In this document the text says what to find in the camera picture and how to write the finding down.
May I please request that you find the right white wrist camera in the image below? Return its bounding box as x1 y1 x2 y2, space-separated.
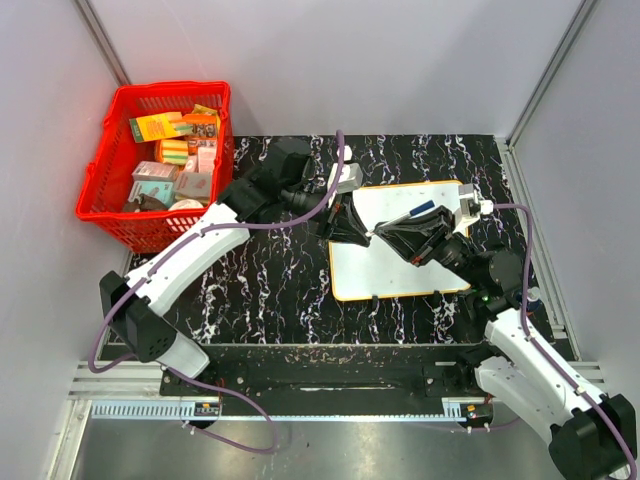
453 184 494 234

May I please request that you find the red plastic shopping basket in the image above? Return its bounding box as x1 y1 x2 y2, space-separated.
75 81 234 254

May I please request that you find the small blue orange bottle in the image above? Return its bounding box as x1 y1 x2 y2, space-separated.
522 286 543 314

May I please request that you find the pink white box in basket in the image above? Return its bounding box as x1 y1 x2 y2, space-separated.
197 146 217 174

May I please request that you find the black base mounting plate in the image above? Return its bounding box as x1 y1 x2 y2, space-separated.
158 343 496 419

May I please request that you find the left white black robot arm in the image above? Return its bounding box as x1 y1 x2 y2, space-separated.
99 131 371 396

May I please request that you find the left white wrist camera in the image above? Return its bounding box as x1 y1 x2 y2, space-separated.
327 145 363 194

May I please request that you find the striped yellow orange sponge pack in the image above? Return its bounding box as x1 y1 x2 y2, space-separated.
154 139 189 167

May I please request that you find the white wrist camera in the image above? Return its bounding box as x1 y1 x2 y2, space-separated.
327 145 363 194
453 184 494 234

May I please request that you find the yellow green box in basket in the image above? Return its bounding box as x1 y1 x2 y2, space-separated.
129 112 186 143

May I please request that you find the white round lid in basket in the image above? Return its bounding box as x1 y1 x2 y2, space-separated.
169 199 204 211

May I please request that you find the grey pink box in basket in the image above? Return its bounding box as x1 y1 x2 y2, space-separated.
132 161 179 182

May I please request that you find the white board with orange frame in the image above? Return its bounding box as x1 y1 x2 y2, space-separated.
327 179 472 302

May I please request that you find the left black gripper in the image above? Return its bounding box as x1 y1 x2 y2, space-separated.
283 183 373 247

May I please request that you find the teal box in basket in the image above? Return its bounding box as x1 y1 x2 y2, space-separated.
128 181 174 206

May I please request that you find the brown pink box in basket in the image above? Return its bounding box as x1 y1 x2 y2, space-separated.
173 172 212 202

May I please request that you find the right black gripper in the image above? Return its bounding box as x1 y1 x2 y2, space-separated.
374 205 482 288

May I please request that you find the orange snack packet in basket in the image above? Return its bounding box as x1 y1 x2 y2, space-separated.
182 104 221 138

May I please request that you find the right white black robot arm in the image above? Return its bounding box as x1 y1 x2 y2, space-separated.
373 201 639 479

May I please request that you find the white marker pen blue cap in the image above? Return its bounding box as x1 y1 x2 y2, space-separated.
366 200 435 237

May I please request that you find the grey slotted cable duct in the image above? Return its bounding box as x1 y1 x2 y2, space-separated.
91 400 220 421

